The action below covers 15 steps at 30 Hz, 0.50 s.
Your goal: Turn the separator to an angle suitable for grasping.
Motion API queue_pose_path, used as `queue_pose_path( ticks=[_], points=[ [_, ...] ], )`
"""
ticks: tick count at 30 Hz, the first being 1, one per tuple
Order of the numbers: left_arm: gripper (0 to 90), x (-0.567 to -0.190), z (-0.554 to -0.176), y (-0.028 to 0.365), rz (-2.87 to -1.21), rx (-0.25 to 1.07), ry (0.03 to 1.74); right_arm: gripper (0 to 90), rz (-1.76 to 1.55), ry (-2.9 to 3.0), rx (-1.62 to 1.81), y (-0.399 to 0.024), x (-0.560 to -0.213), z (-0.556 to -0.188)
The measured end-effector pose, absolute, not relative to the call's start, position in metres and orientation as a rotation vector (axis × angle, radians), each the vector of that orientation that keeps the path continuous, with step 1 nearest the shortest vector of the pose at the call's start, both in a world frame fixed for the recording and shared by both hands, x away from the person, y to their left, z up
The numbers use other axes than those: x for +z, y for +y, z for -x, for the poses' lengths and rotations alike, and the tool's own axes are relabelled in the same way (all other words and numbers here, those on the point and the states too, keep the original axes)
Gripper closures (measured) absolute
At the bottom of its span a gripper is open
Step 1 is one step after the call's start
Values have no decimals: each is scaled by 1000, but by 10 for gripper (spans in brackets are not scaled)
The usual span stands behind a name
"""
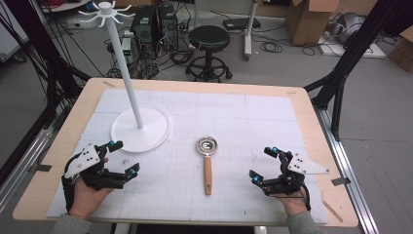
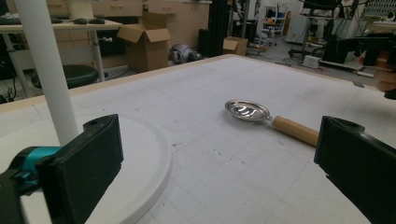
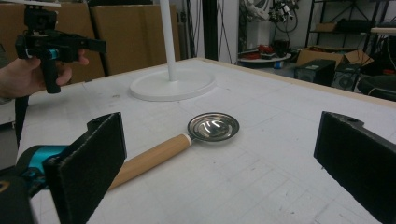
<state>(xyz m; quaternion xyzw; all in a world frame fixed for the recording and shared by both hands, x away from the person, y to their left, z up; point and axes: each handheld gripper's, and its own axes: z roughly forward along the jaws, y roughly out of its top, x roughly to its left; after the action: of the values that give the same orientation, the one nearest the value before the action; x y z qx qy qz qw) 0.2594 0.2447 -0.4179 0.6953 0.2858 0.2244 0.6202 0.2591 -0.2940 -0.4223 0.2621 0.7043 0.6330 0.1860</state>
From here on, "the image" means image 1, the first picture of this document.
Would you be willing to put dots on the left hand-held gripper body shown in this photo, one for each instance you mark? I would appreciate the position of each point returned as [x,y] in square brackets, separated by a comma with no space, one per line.
[82,160]

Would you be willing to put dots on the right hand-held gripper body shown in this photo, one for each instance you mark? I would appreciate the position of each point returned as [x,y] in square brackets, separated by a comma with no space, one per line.
[303,165]

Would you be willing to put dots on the person's right hand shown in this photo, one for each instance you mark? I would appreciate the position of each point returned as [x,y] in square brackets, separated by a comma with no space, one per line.
[293,203]

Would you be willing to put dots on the person's left hand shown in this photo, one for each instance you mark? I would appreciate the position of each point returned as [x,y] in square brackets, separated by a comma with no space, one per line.
[86,200]

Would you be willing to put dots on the white hook stand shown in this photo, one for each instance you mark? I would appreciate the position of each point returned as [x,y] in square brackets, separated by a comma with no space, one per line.
[139,136]

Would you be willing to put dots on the black tape piece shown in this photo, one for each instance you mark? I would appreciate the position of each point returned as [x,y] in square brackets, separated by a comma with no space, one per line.
[44,168]
[341,181]

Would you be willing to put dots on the tan tape strip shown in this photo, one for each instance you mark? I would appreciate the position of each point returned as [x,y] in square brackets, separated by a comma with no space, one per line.
[332,211]
[109,84]

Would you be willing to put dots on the white grid mat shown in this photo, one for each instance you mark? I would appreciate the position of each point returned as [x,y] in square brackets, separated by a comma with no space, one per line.
[227,113]

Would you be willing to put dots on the small white green device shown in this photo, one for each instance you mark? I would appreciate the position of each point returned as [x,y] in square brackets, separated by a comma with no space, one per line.
[126,45]

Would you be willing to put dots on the white stand pole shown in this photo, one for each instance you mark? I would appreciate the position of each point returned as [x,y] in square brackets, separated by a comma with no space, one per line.
[249,32]

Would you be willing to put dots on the black computer tower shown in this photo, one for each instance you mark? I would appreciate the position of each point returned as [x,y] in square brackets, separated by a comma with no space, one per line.
[168,26]
[144,27]

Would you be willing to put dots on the white board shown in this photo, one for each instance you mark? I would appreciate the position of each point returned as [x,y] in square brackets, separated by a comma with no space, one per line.
[357,52]

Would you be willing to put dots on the black round stool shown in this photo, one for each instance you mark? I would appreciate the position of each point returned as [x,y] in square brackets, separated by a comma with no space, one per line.
[209,37]

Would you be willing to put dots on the flat black device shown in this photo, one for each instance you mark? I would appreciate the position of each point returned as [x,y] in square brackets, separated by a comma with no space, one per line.
[242,23]

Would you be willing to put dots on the large open cardboard box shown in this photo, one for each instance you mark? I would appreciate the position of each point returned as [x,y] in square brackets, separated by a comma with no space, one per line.
[308,22]

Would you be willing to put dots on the grey appliance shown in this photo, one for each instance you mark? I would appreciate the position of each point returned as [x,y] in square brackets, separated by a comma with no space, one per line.
[349,26]

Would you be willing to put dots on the small cardboard box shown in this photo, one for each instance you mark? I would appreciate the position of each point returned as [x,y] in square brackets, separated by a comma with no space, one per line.
[402,52]

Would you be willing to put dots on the aluminium rail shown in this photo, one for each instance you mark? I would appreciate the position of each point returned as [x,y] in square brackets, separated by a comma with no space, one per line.
[341,156]
[26,159]

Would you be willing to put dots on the black metal frame stand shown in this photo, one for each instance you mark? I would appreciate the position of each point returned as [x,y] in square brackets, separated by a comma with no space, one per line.
[48,65]
[362,42]

